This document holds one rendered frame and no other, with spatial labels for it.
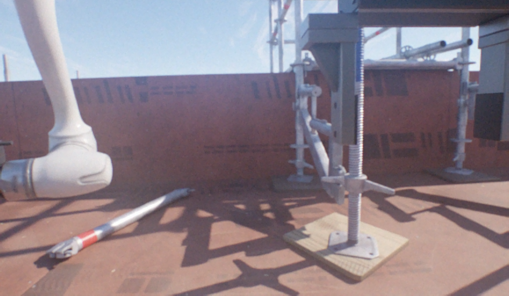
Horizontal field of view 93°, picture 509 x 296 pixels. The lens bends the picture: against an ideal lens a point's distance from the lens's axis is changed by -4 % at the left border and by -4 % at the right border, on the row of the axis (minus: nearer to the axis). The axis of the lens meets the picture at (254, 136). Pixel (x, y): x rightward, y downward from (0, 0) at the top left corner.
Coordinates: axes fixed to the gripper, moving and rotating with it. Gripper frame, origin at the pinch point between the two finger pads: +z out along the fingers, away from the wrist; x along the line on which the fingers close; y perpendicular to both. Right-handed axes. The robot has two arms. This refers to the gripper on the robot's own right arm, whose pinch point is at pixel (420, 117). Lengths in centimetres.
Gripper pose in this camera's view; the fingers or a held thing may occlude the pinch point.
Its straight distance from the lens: 25.7
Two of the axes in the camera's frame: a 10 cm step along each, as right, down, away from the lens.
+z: 0.3, 9.9, 1.2
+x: 10.0, -0.3, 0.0
